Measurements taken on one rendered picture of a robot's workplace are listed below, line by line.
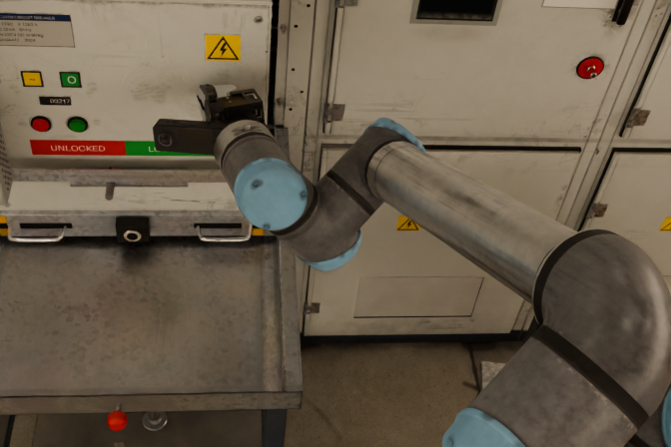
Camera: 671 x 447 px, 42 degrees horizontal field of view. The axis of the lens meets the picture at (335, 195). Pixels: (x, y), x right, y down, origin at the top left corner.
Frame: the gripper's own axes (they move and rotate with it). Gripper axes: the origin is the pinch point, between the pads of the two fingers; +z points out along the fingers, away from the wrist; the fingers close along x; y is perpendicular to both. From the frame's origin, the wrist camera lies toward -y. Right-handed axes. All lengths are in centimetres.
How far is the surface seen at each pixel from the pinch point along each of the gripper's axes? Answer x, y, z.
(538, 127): -30, 81, 20
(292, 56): -9.8, 26.1, 32.2
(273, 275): -39.0, 10.7, -1.7
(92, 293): -38.1, -22.3, 3.3
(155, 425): -100, -13, 29
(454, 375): -117, 74, 35
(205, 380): -44.2, -6.9, -19.5
